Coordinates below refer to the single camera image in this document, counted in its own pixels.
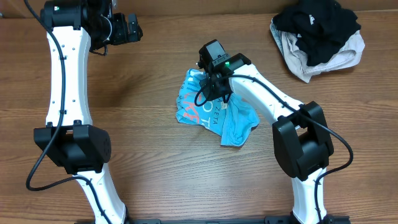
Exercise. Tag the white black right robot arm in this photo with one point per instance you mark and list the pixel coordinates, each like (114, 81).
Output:
(302, 145)

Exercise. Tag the beige folded garment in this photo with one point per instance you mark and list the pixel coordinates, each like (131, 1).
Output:
(296, 60)

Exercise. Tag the black crumpled garment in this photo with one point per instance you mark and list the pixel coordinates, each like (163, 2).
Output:
(322, 27)

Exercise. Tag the light blue printed t-shirt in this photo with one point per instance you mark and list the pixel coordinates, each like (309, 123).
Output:
(233, 121)

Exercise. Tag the grey blue folded garment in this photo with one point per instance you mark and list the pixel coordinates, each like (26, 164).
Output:
(277, 37)

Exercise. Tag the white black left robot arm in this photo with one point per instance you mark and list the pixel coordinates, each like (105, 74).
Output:
(76, 29)

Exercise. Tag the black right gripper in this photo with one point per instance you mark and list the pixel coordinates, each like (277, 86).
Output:
(208, 86)

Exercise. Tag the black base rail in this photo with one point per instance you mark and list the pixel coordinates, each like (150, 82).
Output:
(266, 220)

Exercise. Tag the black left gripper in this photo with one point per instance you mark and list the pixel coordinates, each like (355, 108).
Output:
(131, 30)

